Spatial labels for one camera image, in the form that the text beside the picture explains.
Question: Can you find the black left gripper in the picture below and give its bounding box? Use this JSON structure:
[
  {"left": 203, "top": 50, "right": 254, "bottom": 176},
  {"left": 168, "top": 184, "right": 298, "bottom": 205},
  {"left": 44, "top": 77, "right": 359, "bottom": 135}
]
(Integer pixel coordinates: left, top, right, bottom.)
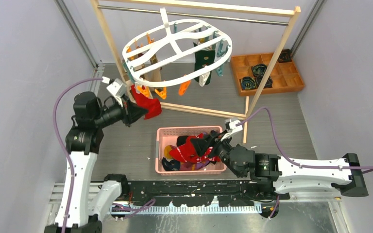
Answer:
[{"left": 94, "top": 93, "right": 148, "bottom": 128}]

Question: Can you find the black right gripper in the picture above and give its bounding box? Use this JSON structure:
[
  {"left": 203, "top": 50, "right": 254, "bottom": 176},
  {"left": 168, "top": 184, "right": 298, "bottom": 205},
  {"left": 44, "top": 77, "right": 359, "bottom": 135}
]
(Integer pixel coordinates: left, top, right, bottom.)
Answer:
[{"left": 189, "top": 129, "right": 243, "bottom": 178}]

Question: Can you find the plain red sock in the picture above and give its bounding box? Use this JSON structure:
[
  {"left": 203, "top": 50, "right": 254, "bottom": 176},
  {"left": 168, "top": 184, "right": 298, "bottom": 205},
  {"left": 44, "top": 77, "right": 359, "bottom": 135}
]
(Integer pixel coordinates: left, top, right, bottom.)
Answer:
[{"left": 131, "top": 85, "right": 162, "bottom": 120}]

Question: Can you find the red patterned white dot sock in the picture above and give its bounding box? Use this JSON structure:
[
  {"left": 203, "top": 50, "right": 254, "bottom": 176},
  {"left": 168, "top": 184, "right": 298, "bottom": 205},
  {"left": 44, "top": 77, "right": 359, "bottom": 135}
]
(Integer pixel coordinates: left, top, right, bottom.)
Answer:
[{"left": 169, "top": 144, "right": 191, "bottom": 163}]

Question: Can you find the yellow maroon striped sock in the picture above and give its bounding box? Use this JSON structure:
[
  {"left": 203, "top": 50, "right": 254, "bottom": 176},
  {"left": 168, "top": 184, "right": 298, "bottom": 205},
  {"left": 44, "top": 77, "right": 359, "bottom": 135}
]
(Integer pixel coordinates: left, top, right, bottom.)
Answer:
[{"left": 163, "top": 145, "right": 210, "bottom": 171}]

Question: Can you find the navy santa sock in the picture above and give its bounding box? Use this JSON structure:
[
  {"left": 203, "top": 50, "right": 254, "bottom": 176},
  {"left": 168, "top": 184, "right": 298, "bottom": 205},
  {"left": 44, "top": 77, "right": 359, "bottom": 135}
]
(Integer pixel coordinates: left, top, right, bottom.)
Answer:
[{"left": 161, "top": 157, "right": 181, "bottom": 171}]

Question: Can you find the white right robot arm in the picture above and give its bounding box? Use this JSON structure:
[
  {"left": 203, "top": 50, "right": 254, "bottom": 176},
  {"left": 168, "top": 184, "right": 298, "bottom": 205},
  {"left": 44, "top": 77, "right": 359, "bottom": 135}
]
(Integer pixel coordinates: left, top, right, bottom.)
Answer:
[{"left": 191, "top": 131, "right": 369, "bottom": 199}]

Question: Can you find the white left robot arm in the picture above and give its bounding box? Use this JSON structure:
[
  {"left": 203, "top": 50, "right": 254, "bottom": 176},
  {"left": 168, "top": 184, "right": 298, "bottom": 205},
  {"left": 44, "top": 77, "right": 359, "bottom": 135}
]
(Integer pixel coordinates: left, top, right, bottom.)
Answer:
[{"left": 44, "top": 91, "right": 148, "bottom": 233}]

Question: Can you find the white oval clip hanger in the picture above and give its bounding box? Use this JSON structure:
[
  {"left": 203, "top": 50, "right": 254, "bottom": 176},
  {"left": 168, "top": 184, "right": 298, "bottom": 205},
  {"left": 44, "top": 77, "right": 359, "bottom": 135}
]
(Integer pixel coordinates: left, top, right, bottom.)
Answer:
[{"left": 122, "top": 8, "right": 233, "bottom": 88}]

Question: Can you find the pink perforated plastic basket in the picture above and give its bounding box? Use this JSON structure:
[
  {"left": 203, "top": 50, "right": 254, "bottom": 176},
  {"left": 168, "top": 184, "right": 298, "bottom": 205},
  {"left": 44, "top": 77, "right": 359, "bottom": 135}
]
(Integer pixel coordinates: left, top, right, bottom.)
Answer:
[{"left": 155, "top": 126, "right": 227, "bottom": 176}]

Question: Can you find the striped beige maroon sock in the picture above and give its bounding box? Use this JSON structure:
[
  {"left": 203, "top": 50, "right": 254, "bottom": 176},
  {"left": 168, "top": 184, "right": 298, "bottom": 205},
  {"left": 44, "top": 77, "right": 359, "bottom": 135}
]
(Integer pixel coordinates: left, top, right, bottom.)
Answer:
[{"left": 123, "top": 33, "right": 162, "bottom": 82}]

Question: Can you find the green sock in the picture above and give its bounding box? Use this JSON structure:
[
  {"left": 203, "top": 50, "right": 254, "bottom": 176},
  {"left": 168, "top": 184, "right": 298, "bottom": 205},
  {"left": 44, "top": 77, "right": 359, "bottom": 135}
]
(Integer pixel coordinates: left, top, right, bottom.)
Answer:
[{"left": 193, "top": 38, "right": 219, "bottom": 85}]

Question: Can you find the orange wooden divided tray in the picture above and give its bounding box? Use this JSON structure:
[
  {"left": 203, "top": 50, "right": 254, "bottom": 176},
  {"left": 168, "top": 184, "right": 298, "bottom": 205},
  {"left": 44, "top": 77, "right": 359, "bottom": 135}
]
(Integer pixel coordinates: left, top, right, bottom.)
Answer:
[{"left": 230, "top": 53, "right": 305, "bottom": 97}]

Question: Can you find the rolled dark sock in tray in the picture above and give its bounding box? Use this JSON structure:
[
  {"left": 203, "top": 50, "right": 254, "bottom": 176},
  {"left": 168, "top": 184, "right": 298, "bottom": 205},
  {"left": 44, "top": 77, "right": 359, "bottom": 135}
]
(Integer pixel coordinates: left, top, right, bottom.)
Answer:
[{"left": 251, "top": 64, "right": 267, "bottom": 78}]

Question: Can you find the metal hanging rod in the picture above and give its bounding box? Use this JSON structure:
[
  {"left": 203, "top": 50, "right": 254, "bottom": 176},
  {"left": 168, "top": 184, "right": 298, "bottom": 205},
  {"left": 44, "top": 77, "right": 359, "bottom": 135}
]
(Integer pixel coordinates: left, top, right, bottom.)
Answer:
[{"left": 97, "top": 5, "right": 288, "bottom": 26}]

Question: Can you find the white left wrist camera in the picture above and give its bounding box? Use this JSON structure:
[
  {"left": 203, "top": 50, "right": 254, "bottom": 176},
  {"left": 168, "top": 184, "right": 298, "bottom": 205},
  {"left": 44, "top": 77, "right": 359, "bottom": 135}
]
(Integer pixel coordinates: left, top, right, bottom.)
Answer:
[{"left": 102, "top": 76, "right": 127, "bottom": 107}]

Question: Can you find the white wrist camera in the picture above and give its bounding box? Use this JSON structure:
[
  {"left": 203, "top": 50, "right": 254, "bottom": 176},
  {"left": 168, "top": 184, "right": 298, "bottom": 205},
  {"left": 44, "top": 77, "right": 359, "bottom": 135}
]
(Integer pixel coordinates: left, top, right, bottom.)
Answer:
[
  {"left": 102, "top": 76, "right": 127, "bottom": 107},
  {"left": 220, "top": 117, "right": 243, "bottom": 141}
]

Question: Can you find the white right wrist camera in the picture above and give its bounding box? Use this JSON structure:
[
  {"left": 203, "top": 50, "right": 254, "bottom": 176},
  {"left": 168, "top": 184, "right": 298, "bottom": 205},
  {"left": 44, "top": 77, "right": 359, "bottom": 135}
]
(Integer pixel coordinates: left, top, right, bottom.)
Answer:
[{"left": 220, "top": 117, "right": 243, "bottom": 141}]

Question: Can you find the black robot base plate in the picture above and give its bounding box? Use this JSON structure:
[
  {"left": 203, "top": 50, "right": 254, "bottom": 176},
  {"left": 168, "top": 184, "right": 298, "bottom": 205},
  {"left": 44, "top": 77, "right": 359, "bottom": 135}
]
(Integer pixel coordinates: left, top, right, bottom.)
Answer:
[{"left": 116, "top": 180, "right": 277, "bottom": 207}]

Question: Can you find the wooden clothes rack frame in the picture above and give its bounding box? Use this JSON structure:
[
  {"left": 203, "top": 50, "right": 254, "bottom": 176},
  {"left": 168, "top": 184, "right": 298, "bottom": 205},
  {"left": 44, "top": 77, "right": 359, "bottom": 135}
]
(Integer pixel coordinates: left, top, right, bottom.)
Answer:
[{"left": 91, "top": 0, "right": 302, "bottom": 144}]

